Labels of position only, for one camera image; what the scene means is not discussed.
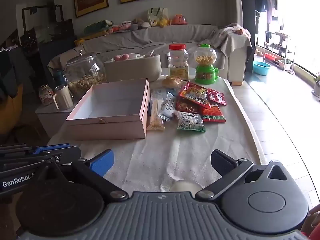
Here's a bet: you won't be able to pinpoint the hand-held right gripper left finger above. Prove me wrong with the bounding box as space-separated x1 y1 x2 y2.
41 149 129 202

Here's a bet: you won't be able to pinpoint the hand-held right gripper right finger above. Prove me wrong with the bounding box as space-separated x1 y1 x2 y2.
195 149 288 202

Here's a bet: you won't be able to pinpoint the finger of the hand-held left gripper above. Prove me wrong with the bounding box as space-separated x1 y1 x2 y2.
0 155 64 174
0 143 82 159

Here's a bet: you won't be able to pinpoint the pink cardboard box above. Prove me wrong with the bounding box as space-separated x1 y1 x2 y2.
65 78 150 140

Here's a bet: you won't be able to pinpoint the orange-red snack packet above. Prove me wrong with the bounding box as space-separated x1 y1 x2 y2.
200 104 227 123

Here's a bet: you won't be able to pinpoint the green white snack packet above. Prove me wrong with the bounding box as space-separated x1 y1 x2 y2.
174 111 207 132

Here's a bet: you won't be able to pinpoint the small red snack packet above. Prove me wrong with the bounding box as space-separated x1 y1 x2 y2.
207 88 227 106

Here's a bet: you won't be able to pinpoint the clear egg roll packet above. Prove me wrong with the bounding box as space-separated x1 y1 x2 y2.
147 97 165 132

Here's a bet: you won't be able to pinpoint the large red clear-window packet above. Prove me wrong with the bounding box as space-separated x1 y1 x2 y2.
179 81 212 109

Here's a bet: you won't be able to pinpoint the small white blue packet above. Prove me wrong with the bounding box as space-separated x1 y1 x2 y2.
158 92 182 122

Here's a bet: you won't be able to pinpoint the yellow bread packet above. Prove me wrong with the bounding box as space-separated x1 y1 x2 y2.
162 75 188 89

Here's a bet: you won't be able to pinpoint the grey side table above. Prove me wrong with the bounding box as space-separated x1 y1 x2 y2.
35 97 75 135

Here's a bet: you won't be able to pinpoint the beige tablecloth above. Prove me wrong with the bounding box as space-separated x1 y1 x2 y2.
47 75 267 193

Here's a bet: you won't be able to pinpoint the white mug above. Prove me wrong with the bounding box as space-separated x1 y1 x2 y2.
53 84 73 110

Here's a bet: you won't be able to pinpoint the small glass jar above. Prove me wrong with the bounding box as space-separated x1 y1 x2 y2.
39 84 54 106

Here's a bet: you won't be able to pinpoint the yellow chair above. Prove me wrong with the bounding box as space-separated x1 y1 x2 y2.
0 82 24 133

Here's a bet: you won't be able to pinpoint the teal bottle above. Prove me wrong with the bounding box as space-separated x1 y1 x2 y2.
54 70 67 85

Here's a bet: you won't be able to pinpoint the glass jar of peanuts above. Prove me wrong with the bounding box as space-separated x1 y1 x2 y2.
65 50 107 98

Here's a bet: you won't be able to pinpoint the green candy dispenser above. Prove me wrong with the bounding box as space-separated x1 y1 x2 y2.
192 44 218 85

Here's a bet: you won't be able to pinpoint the dark clothes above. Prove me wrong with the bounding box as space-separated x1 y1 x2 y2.
0 45 33 98

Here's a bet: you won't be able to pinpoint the grey oval tub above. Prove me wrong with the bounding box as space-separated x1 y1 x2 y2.
104 53 162 83

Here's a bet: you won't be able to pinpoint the blue basin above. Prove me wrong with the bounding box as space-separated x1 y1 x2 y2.
253 61 271 76

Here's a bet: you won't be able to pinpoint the clear plastic jar red lid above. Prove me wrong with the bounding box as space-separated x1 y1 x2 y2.
167 44 189 80

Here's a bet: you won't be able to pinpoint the dark cabinet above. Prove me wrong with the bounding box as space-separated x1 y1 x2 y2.
20 5 75 64

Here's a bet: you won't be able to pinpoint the printed blanket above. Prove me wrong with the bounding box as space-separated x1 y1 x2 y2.
212 23 252 55

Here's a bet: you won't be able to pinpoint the metal shoe rack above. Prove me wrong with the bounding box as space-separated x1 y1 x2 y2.
264 31 295 70

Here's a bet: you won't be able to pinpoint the green plush toy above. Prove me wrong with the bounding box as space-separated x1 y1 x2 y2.
84 20 114 34

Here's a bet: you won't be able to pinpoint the grey covered sofa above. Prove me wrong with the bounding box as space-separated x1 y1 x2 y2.
47 24 253 85

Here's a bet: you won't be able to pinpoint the pink plush toy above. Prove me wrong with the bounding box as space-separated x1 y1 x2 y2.
112 21 133 32

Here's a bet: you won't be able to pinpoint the orange piggy toy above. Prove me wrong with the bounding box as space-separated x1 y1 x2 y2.
171 14 188 25

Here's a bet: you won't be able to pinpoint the yellow plush toy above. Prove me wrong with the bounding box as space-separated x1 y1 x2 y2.
156 17 170 28

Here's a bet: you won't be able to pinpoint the white tote bag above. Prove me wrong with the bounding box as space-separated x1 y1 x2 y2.
147 7 168 23

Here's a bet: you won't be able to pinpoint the hanging clothes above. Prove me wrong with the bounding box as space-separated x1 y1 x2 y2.
254 0 278 25

